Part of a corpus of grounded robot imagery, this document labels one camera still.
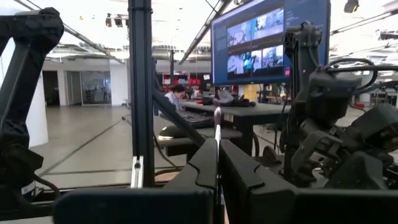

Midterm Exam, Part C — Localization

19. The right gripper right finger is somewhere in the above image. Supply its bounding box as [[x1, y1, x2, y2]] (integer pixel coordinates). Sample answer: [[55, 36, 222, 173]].
[[220, 139, 398, 224]]

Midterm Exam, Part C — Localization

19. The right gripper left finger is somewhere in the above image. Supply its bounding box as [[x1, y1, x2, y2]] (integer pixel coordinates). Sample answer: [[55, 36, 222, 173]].
[[52, 138, 219, 224]]

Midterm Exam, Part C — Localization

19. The black computer mouse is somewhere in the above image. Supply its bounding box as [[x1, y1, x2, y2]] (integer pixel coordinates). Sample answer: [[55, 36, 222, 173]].
[[157, 125, 188, 141]]

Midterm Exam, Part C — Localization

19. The black keyboard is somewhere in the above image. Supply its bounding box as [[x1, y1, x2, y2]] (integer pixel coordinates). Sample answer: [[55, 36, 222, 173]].
[[175, 109, 216, 129]]

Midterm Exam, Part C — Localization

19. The dark grey desk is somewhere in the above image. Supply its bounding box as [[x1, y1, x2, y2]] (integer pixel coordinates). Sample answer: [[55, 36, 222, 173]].
[[157, 101, 292, 157]]

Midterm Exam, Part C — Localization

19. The person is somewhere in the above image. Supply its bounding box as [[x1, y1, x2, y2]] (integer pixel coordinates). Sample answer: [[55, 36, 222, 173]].
[[164, 83, 188, 111]]

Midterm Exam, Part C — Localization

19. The black bag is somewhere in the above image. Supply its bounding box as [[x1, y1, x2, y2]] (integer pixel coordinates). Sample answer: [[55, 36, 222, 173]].
[[201, 89, 257, 108]]

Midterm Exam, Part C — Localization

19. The yellow background sign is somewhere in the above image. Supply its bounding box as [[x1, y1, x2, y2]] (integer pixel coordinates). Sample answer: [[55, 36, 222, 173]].
[[243, 83, 259, 102]]

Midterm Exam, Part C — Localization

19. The computer monitor blue screen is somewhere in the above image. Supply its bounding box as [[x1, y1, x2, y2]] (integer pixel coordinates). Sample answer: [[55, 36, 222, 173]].
[[210, 0, 331, 87]]

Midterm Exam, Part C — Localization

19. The black angled support strut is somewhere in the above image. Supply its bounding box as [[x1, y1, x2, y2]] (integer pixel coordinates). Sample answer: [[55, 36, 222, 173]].
[[0, 7, 65, 216]]

